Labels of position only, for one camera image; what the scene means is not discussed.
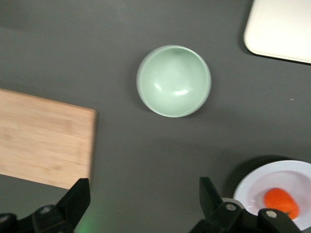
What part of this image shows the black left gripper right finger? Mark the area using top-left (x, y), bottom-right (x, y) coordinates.
top-left (189, 176), bottom-right (302, 233)

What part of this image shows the orange fruit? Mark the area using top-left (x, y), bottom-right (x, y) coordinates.
top-left (264, 188), bottom-right (300, 219)

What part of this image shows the cream tray with bear print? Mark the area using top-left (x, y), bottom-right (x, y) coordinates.
top-left (243, 0), bottom-right (311, 64)

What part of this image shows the white round plate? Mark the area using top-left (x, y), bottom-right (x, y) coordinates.
top-left (232, 160), bottom-right (311, 232)

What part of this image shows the wooden cutting board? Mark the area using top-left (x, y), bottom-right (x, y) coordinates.
top-left (0, 88), bottom-right (98, 190)

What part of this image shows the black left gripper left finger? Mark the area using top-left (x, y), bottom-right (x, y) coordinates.
top-left (0, 178), bottom-right (91, 233)

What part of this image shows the pale green bowl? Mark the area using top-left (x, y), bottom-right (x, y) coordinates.
top-left (136, 45), bottom-right (212, 118)

